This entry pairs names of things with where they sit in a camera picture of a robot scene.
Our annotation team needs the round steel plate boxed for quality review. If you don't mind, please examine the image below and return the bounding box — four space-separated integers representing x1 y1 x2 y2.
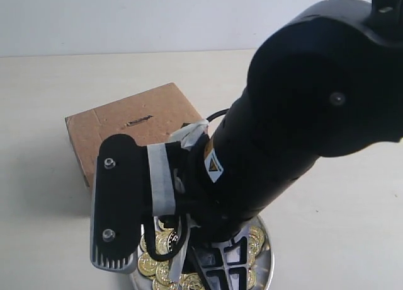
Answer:
129 216 275 289

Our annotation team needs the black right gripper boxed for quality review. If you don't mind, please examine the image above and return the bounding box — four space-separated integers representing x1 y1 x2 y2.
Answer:
141 141 252 290

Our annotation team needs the brown cardboard slotted box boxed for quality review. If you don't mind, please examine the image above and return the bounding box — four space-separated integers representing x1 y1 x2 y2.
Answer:
65 83 202 190

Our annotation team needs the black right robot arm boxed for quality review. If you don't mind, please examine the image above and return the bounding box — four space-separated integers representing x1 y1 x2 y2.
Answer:
147 0 402 289

